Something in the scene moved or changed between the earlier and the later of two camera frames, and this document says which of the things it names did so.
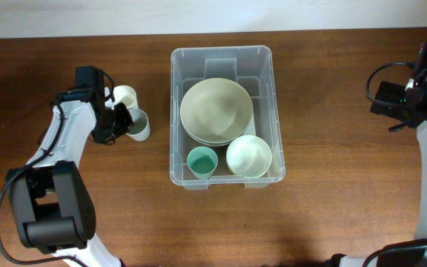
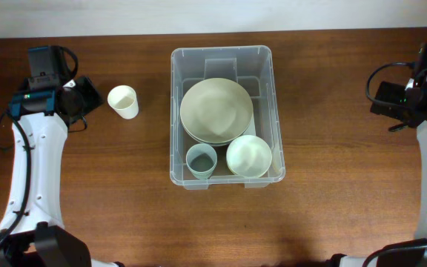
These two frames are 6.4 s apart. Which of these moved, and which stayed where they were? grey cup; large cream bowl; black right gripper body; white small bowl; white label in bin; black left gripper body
Moved: grey cup; black left gripper body
Stayed: large cream bowl; white small bowl; white label in bin; black right gripper body
